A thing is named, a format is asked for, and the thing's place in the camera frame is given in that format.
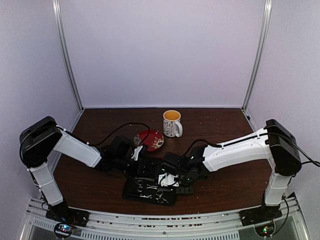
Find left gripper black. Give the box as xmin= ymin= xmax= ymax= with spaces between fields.
xmin=114 ymin=155 xmax=154 ymax=177

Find silver thinning scissors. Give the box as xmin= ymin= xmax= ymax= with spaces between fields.
xmin=134 ymin=179 xmax=159 ymax=193

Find black zippered tool case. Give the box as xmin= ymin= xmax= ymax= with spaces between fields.
xmin=122 ymin=163 xmax=179 ymax=207

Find silver hair cutting scissors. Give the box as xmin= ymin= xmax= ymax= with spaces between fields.
xmin=139 ymin=190 xmax=169 ymax=204

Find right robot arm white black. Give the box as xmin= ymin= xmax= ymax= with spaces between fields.
xmin=157 ymin=119 xmax=302 ymax=221

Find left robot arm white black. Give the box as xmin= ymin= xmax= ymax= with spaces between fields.
xmin=19 ymin=116 xmax=149 ymax=222

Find red floral plate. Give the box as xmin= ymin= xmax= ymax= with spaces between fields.
xmin=133 ymin=129 xmax=165 ymax=152

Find white floral mug yellow inside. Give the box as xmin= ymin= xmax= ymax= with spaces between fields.
xmin=163 ymin=110 xmax=183 ymax=138

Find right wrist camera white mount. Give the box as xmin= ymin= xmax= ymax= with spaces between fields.
xmin=158 ymin=173 xmax=180 ymax=187

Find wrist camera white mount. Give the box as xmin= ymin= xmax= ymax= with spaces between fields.
xmin=158 ymin=173 xmax=180 ymax=187
xmin=131 ymin=144 xmax=148 ymax=161

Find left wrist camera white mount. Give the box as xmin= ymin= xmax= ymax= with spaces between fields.
xmin=131 ymin=144 xmax=148 ymax=161

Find front aluminium rail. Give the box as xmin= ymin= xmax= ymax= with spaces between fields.
xmin=19 ymin=192 xmax=308 ymax=240

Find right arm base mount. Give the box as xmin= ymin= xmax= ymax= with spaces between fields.
xmin=239 ymin=198 xmax=290 ymax=239

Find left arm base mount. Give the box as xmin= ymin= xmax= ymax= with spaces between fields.
xmin=45 ymin=200 xmax=90 ymax=240

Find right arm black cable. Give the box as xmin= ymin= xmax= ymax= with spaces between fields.
xmin=184 ymin=132 xmax=320 ymax=168

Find left aluminium frame post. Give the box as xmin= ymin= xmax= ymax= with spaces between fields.
xmin=52 ymin=0 xmax=84 ymax=112

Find aluminium frame post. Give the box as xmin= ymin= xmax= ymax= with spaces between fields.
xmin=52 ymin=0 xmax=84 ymax=112
xmin=241 ymin=0 xmax=273 ymax=112

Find right aluminium frame post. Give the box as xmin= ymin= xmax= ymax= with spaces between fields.
xmin=241 ymin=0 xmax=273 ymax=112

